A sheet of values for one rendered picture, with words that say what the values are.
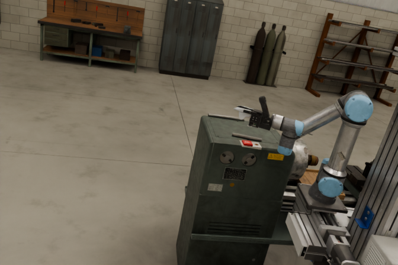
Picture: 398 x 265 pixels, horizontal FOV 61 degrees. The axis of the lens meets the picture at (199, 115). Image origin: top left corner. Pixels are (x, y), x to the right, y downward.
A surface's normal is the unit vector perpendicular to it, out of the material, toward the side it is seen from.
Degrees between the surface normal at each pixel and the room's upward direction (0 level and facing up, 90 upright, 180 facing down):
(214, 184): 90
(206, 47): 90
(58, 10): 90
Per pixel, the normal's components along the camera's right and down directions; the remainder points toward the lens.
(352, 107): -0.33, 0.15
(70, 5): 0.15, 0.37
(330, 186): -0.36, 0.40
